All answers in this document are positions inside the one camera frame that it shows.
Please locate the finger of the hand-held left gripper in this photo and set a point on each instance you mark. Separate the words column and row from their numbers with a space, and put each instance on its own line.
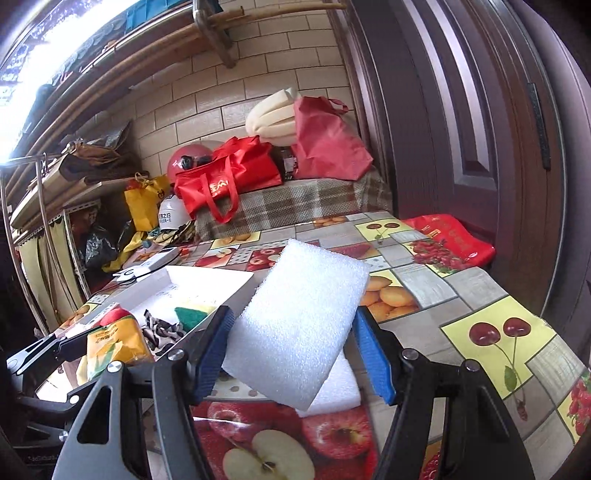
column 69, row 344

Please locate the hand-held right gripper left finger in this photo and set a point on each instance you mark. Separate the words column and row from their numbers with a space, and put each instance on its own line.
column 212, row 360

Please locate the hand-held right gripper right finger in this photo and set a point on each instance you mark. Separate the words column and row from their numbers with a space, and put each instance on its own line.
column 374, row 355

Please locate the yellow packet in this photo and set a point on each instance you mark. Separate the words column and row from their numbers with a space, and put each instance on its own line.
column 120, row 346

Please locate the white cardboard box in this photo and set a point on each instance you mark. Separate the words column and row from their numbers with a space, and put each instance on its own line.
column 203, row 284

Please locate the white foam sheet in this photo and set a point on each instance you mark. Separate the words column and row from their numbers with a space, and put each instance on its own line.
column 300, row 318

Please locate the white printed carton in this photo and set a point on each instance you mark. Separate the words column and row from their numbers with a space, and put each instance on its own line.
column 92, row 316

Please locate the green scouring pad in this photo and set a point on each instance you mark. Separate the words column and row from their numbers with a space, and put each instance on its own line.
column 194, row 316

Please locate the white foam block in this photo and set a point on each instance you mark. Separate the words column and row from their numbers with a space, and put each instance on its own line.
column 339, row 392

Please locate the zebra print cloth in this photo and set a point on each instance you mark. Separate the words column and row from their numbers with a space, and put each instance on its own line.
column 161, row 332

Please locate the white round charger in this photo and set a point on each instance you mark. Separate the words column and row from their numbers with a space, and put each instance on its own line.
column 124, row 275

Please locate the yellow fabric curtain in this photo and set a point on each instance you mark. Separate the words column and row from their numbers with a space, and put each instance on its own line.
column 32, row 263

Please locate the black plastic bag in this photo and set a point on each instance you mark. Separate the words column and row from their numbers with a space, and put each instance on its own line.
column 99, row 249

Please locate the white rectangular box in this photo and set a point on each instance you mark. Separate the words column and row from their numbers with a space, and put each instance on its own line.
column 157, row 261

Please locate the red plastic bag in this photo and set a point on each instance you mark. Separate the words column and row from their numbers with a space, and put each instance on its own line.
column 452, row 244

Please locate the metal shelf rack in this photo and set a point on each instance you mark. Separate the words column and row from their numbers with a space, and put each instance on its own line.
column 41, row 207

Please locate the white helmet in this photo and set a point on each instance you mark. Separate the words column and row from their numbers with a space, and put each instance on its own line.
column 173, row 214

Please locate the yellow bag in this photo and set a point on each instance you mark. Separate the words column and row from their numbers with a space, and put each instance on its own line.
column 145, row 203

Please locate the plaid covered bench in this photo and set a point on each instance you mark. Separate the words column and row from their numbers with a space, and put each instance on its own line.
column 300, row 203

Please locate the red tote bag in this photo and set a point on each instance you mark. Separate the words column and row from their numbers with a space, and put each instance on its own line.
column 226, row 180

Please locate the brown bag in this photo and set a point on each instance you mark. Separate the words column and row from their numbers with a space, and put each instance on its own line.
column 97, row 157

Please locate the red helmet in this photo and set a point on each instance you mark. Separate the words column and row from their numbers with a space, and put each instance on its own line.
column 182, row 159

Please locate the dark jar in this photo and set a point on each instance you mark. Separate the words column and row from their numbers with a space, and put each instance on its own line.
column 286, row 164

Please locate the red nonwoven bag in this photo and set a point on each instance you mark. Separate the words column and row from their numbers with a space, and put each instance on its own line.
column 328, row 143

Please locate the brown wooden door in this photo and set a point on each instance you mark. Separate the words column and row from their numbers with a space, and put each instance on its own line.
column 438, row 115

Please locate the long wooden pole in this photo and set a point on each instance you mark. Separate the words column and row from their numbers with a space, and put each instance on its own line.
column 152, row 44

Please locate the metal wall bracket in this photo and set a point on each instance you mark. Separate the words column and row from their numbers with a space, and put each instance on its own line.
column 214, row 27

